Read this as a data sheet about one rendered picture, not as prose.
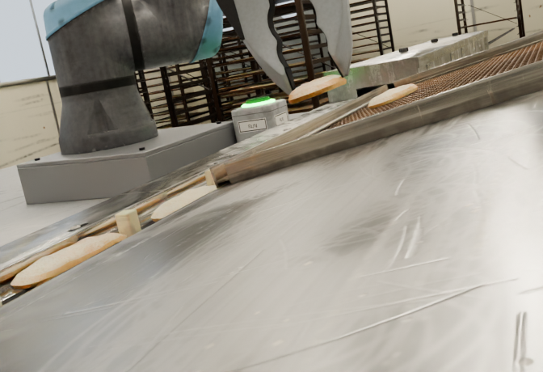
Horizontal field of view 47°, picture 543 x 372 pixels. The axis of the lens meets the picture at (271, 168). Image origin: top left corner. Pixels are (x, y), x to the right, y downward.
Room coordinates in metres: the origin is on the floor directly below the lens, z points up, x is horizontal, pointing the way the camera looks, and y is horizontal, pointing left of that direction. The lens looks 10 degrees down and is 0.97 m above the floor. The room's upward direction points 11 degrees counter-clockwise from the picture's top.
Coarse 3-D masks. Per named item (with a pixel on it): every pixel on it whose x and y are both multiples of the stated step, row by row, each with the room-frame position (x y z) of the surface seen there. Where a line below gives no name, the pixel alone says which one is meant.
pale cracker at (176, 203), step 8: (184, 192) 0.57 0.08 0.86; (192, 192) 0.56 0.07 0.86; (200, 192) 0.55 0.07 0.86; (208, 192) 0.56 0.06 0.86; (176, 200) 0.54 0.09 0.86; (184, 200) 0.53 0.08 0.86; (192, 200) 0.53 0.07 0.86; (160, 208) 0.53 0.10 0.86; (168, 208) 0.52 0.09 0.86; (176, 208) 0.52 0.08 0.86; (152, 216) 0.52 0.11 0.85; (160, 216) 0.51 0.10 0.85
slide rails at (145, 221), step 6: (144, 216) 0.54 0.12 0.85; (150, 216) 0.54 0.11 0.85; (144, 222) 0.52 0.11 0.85; (150, 222) 0.52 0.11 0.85; (6, 288) 0.40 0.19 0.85; (12, 288) 0.40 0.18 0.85; (30, 288) 0.40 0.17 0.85; (0, 294) 0.39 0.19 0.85; (6, 294) 0.39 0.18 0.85; (12, 294) 0.38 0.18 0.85; (18, 294) 0.39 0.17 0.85; (6, 300) 0.38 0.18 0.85
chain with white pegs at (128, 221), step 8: (208, 176) 0.60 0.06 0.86; (208, 184) 0.60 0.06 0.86; (120, 216) 0.47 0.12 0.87; (128, 216) 0.47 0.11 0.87; (136, 216) 0.48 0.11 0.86; (120, 224) 0.48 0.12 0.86; (128, 224) 0.47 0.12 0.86; (136, 224) 0.48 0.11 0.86; (120, 232) 0.48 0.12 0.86; (128, 232) 0.47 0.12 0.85; (136, 232) 0.48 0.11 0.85; (0, 304) 0.36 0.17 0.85
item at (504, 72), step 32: (448, 64) 0.83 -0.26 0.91; (480, 64) 0.76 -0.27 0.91; (512, 64) 0.57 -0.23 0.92; (416, 96) 0.60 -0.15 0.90; (448, 96) 0.35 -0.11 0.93; (480, 96) 0.35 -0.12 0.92; (512, 96) 0.34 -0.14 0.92; (320, 128) 0.59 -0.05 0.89; (352, 128) 0.38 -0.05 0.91; (384, 128) 0.37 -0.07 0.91; (256, 160) 0.41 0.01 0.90; (288, 160) 0.40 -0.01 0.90
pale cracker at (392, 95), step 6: (408, 84) 0.70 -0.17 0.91; (414, 84) 0.69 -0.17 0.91; (390, 90) 0.68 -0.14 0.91; (396, 90) 0.66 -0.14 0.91; (402, 90) 0.66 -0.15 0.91; (408, 90) 0.66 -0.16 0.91; (414, 90) 0.68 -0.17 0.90; (378, 96) 0.65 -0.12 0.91; (384, 96) 0.64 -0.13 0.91; (390, 96) 0.64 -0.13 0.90; (396, 96) 0.64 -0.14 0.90; (402, 96) 0.65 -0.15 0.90; (372, 102) 0.64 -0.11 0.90; (378, 102) 0.63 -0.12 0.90; (384, 102) 0.63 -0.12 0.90; (390, 102) 0.63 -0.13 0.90
